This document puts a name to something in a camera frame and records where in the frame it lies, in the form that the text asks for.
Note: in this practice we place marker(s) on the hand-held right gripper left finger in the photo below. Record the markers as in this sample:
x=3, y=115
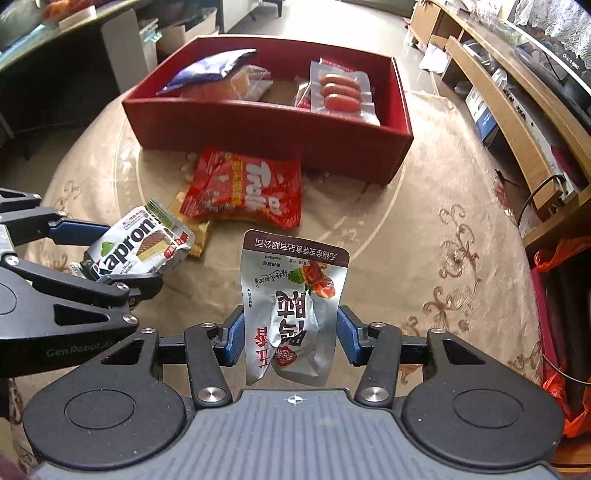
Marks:
x=234, y=339

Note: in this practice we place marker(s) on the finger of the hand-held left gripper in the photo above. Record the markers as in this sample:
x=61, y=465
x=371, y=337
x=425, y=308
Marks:
x=78, y=230
x=138, y=286

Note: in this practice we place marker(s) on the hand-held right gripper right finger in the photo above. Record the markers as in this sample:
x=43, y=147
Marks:
x=350, y=337

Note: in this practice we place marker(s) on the silver wafer packet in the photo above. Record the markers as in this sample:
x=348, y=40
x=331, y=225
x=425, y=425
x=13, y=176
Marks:
x=134, y=244

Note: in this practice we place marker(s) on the silver brown-topped snack packet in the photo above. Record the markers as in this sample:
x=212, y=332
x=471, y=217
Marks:
x=295, y=300

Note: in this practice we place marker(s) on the red cardboard box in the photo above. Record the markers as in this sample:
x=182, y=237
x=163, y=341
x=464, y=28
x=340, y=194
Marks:
x=258, y=129

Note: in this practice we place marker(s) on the dark blue snack packet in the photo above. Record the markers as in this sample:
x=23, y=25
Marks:
x=203, y=69

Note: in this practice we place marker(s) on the clear pink sausage packet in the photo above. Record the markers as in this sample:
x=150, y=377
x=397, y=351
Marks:
x=341, y=92

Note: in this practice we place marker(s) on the gold snack packet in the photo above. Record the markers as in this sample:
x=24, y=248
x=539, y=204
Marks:
x=196, y=235

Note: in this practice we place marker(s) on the red gummy candy packet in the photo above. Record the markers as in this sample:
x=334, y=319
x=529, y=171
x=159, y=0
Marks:
x=249, y=189

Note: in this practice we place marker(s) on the beige embroidered tablecloth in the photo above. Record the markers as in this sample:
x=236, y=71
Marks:
x=438, y=184

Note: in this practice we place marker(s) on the dark curved desk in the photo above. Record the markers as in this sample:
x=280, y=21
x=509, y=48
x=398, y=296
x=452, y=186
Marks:
x=46, y=50

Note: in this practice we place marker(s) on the white cabinet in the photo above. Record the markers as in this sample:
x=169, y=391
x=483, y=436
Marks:
x=129, y=50

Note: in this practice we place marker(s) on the yellow bread packet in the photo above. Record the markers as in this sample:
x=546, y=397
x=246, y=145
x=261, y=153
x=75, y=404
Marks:
x=217, y=87

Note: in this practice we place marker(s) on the orange plastic bag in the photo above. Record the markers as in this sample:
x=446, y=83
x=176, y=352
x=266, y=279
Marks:
x=572, y=410
x=563, y=256

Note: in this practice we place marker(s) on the blue and white box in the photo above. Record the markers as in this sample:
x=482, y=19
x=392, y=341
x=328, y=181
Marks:
x=482, y=115

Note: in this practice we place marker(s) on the white power strip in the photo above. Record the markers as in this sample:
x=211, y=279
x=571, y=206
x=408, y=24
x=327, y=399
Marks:
x=563, y=183

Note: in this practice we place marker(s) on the white plastic bag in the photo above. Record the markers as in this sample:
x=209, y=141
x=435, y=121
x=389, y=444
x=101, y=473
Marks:
x=434, y=59

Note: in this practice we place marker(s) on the wooden media cabinet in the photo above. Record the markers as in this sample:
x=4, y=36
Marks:
x=508, y=92

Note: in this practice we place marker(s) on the black television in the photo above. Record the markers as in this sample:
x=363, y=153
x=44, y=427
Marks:
x=554, y=50

